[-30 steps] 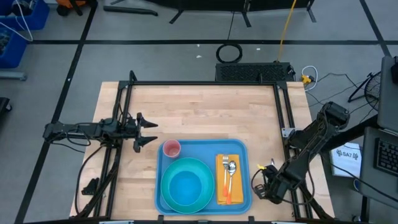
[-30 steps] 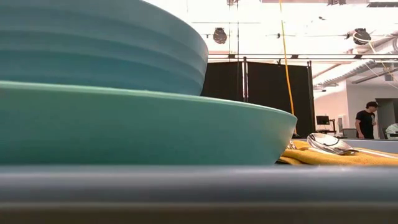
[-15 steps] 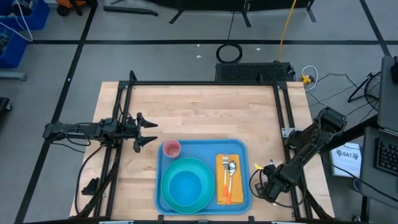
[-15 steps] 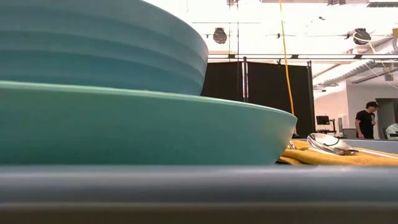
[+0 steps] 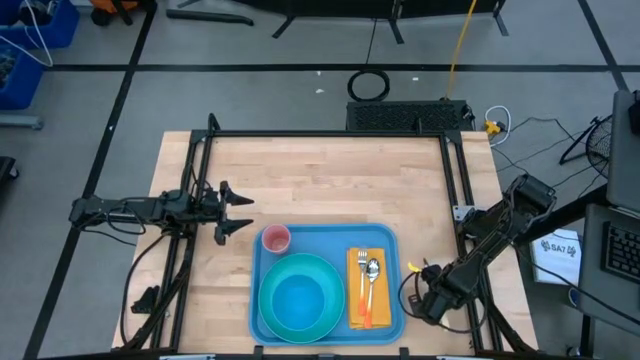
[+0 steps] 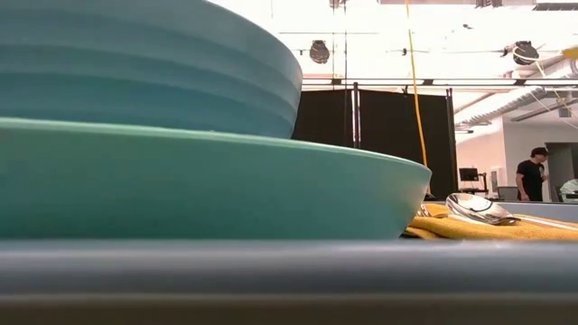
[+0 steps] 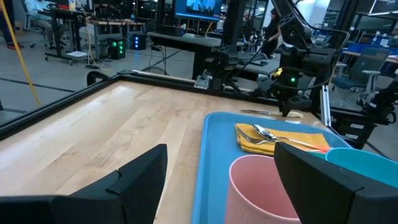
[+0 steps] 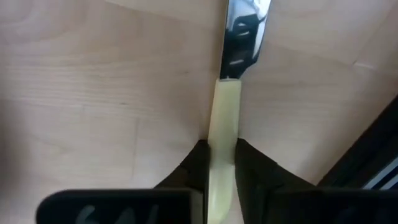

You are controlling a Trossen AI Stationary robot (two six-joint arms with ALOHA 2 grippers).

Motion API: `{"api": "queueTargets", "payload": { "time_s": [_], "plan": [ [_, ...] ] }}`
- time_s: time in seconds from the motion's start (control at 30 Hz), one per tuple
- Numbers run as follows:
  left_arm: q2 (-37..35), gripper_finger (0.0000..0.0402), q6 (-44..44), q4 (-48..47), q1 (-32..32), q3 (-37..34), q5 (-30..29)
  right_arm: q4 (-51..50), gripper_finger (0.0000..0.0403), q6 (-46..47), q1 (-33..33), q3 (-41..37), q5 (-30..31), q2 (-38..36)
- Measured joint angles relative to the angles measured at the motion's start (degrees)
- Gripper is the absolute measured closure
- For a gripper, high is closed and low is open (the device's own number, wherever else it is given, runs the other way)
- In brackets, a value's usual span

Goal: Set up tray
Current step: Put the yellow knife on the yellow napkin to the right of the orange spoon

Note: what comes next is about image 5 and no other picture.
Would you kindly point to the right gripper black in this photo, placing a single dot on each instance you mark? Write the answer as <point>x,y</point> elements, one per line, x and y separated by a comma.
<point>435,295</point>

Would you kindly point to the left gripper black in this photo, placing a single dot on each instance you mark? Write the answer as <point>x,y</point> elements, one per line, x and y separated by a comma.
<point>209,207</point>

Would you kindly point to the orange cloth napkin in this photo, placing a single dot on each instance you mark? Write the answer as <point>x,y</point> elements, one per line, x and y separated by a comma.
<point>382,300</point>

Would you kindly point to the pink plastic cup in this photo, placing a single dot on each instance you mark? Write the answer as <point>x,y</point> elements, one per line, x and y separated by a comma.
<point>276,239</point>

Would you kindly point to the blue plastic bowl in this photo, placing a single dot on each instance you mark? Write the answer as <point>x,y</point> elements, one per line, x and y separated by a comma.
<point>298,302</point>

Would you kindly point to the teal plastic plate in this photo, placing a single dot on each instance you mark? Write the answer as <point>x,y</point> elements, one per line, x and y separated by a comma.
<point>270,320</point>

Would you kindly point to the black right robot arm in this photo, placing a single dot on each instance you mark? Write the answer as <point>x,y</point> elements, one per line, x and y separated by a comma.
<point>492,225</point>

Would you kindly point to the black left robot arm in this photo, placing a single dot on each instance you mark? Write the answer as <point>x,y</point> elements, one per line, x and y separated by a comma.
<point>130,210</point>

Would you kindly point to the blue plastic tray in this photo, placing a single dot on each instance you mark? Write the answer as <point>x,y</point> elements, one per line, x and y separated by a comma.
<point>325,240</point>

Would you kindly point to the yellow tag on gripper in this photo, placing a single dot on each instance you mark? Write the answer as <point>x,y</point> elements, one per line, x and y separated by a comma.
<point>414,267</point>

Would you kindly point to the white printed box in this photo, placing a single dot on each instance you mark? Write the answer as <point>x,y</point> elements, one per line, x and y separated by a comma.
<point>557,255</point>

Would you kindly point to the black perforated box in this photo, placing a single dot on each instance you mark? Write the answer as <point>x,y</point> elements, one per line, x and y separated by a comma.
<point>405,116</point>

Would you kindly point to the yellow plug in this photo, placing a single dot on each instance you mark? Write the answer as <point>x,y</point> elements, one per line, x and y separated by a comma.
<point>492,128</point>

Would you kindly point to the black bar on floor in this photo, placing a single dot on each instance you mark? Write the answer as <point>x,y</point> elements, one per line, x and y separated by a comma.
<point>210,16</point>

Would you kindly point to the grey laptop with keyboard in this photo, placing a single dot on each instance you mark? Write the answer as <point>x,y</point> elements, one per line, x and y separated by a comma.
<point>615,255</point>

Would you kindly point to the black object at floor edge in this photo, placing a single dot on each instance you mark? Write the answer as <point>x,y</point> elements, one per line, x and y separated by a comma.
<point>6,167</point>

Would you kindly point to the grey flat floor bar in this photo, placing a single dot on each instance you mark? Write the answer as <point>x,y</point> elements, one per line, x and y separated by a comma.
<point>20,122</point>

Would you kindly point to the orange and black object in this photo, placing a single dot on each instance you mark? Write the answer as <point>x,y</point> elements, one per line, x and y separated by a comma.
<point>115,5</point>

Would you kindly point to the large blue storage bin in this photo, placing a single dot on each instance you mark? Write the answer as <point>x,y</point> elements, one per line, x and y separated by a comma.
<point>22,82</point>

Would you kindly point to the black stand legs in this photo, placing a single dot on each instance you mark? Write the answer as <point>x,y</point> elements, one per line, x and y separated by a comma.
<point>395,22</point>

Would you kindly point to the small blue storage bin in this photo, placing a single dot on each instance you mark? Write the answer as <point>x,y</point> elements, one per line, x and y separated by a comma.
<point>55,27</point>

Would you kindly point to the grey laptop lid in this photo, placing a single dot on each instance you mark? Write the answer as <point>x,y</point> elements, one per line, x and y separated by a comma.
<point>625,150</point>

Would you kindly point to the silver metal bracket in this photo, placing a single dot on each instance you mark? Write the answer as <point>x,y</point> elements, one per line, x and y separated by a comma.
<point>459,212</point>

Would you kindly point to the black aluminium table frame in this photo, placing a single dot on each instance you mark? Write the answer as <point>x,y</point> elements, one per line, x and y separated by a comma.
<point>325,133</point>

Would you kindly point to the black frame clamp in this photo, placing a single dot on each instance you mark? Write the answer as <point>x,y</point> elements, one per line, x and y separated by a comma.
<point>146,300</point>

